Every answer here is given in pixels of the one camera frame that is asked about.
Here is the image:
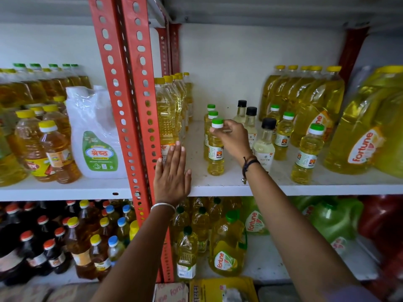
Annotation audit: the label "black-cap clear bottle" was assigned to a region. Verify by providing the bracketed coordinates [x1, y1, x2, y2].
[233, 99, 247, 124]
[244, 106, 258, 150]
[253, 117, 277, 173]

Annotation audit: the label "white jug with green label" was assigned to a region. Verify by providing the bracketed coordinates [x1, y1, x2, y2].
[65, 85, 128, 179]

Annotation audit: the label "slim green-cap oil bottle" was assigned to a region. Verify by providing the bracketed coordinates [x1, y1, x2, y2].
[176, 226, 199, 280]

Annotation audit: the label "person's left forearm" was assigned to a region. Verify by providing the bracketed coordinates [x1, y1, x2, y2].
[91, 205, 177, 302]

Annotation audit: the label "group of dark red-cap bottles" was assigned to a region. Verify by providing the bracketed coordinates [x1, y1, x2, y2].
[0, 200, 77, 286]

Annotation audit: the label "green oil pouch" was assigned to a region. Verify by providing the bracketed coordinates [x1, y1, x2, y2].
[242, 197, 270, 235]

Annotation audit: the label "group of dark-green-cap oil bottles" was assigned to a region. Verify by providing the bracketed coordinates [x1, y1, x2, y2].
[171, 197, 243, 253]

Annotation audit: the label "grey metal shelf board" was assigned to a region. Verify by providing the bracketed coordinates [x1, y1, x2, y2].
[148, 0, 403, 32]

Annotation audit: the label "green plastic oil jug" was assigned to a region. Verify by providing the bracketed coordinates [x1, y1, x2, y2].
[290, 196, 365, 256]

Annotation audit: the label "group of amber oil bottles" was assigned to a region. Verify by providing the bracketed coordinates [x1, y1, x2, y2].
[64, 199, 113, 282]

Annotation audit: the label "large yellow-cap oil bottle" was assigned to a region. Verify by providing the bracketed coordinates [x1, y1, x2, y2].
[258, 65, 286, 121]
[268, 65, 299, 118]
[285, 65, 323, 123]
[290, 65, 345, 148]
[277, 65, 312, 117]

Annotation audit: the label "row of green-cap amber bottles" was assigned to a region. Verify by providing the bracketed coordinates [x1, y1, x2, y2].
[0, 63, 92, 107]

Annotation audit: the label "green-cap handled oil jug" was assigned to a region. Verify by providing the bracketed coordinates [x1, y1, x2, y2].
[208, 210, 248, 278]

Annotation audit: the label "white metal shelf board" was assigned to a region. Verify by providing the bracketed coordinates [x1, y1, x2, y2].
[195, 233, 380, 283]
[185, 120, 403, 197]
[0, 175, 133, 202]

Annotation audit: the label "black thread bracelet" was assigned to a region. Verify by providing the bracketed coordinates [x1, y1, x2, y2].
[241, 155, 261, 185]

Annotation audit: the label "red plastic oil jugs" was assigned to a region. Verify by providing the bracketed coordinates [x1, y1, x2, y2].
[358, 195, 403, 301]

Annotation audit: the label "person's right forearm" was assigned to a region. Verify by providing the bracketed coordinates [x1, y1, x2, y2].
[245, 159, 381, 302]

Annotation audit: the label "row of tall yellow-cap bottles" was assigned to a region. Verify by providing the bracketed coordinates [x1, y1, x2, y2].
[154, 72, 194, 164]

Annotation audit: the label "cluster of amber yellow-cap bottles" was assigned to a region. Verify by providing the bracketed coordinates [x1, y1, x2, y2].
[0, 96, 82, 188]

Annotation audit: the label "orange slotted steel upright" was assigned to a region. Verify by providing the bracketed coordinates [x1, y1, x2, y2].
[156, 23, 182, 76]
[88, 0, 152, 224]
[121, 0, 174, 283]

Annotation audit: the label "purple sleeve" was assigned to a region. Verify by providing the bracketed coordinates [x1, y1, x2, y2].
[324, 285, 382, 302]

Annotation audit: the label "dark red steel upright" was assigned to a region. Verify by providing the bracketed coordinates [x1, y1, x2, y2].
[338, 26, 369, 87]

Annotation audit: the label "silver bangle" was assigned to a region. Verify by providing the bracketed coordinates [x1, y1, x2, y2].
[150, 202, 176, 214]

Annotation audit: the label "printed cardboard carton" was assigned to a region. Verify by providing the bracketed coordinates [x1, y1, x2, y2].
[152, 282, 190, 302]

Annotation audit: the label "yellow printed packet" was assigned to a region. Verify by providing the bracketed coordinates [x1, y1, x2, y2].
[189, 276, 259, 302]

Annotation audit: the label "group of blue-cap bottles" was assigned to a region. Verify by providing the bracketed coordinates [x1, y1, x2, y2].
[105, 204, 138, 268]

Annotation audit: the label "person's right hand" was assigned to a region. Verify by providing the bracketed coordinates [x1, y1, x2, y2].
[209, 119, 253, 161]

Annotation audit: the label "big yellow oil jug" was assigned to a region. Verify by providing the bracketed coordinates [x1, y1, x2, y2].
[324, 65, 403, 179]

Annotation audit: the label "person's left hand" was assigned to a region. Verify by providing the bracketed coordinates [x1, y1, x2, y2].
[153, 141, 192, 206]

